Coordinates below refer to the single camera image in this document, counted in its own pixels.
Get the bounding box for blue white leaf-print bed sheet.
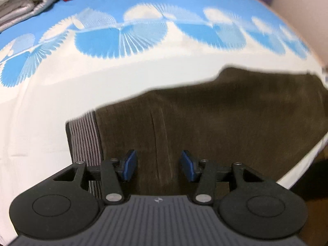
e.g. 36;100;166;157
0;0;328;244

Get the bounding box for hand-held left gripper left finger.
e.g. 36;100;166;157
52;149;137;206

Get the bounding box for white folded quilt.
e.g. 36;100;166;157
0;0;61;32

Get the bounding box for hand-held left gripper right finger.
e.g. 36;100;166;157
179;149;264;206

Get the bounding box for brown corduroy pants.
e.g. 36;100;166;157
65;67;328;200

